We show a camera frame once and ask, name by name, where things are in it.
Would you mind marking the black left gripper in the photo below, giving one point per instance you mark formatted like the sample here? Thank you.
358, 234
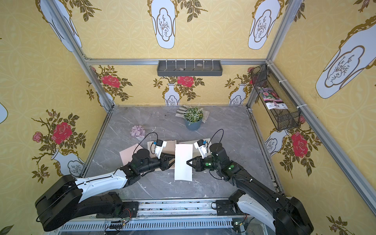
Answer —
164, 161

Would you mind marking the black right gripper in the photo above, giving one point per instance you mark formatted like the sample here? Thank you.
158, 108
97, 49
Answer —
197, 163

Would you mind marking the lined letter paper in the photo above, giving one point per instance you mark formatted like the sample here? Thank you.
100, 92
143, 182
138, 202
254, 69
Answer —
169, 149

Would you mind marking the pink envelope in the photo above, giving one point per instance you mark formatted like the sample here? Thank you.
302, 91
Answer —
127, 154

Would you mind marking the white envelope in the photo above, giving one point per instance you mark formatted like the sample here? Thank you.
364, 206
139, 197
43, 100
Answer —
195, 151

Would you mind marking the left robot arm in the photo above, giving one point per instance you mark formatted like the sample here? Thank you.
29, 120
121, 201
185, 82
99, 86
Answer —
71, 197

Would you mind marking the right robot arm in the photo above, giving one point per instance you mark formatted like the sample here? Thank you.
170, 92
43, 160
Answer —
285, 216

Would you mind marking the blue-grey plant pot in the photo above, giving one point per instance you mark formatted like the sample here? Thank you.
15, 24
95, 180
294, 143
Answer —
193, 126

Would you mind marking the purple artificial flower bunch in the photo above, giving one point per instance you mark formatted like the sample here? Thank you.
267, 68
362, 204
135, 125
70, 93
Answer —
137, 130

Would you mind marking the green potted plant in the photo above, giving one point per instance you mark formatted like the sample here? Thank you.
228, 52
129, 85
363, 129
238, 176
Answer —
194, 114

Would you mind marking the flower seed packet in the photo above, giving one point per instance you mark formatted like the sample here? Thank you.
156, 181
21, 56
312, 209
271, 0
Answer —
271, 98

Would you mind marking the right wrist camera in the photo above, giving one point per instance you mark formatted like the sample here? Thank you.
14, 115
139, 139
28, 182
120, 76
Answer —
202, 147

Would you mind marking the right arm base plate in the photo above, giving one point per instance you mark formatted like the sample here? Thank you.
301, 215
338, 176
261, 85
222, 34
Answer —
225, 208

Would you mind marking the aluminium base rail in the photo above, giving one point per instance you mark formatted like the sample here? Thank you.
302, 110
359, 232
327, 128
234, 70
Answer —
170, 214

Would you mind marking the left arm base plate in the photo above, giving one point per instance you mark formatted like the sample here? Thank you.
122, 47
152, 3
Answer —
128, 209

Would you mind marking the grey wall shelf tray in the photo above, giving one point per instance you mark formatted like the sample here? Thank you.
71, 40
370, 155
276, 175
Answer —
189, 67

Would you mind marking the black wire mesh basket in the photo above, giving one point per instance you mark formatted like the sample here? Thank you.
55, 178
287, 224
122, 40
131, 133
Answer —
282, 119

